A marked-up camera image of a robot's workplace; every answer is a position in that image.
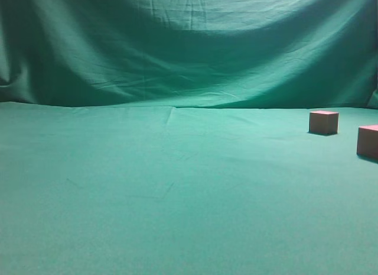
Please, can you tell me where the red cube block rear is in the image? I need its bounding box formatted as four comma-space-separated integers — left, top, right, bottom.
308, 111, 339, 135

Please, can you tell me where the red cube block right edge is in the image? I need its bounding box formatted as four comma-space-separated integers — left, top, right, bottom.
357, 125, 378, 160

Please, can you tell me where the green cloth backdrop and cover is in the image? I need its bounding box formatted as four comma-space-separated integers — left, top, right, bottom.
1, 0, 377, 274

